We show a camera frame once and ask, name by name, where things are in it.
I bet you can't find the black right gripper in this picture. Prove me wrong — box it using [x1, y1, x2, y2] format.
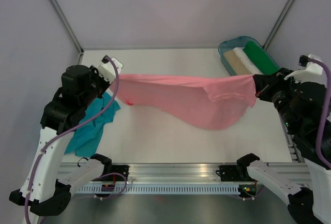
[253, 67, 304, 130]

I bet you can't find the teal t shirt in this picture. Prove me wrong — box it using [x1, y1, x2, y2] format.
[65, 92, 121, 157]

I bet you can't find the pink t shirt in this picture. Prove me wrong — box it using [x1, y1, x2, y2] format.
[110, 74, 257, 130]

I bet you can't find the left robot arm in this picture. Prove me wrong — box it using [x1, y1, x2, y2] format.
[9, 59, 123, 223]

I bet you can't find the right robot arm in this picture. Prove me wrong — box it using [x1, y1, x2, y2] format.
[236, 68, 330, 223]

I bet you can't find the rolled green t shirt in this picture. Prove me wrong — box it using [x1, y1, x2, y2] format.
[243, 41, 279, 75]

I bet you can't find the rolled beige t shirt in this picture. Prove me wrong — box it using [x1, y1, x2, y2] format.
[223, 50, 252, 75]

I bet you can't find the rolled white t shirt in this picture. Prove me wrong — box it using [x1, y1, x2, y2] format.
[233, 47, 262, 74]

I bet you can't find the blue plastic bin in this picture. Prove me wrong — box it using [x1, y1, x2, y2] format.
[218, 36, 280, 76]

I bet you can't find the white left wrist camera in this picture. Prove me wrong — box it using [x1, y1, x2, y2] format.
[97, 55, 123, 82]

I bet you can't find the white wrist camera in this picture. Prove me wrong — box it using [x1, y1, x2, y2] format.
[284, 54, 323, 82]
[97, 55, 123, 82]

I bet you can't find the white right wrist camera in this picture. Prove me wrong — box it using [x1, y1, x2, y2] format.
[284, 54, 323, 82]

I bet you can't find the aluminium mounting rail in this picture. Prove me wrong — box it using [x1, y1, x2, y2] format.
[58, 162, 311, 183]

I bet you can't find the white slotted cable duct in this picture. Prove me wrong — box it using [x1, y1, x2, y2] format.
[78, 183, 239, 195]

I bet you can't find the right aluminium frame post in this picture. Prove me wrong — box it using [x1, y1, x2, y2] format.
[263, 0, 296, 50]

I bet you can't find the aluminium frame post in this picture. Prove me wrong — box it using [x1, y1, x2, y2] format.
[263, 0, 296, 50]
[48, 0, 84, 55]

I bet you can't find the left aluminium frame post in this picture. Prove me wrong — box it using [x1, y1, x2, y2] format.
[48, 0, 84, 55]

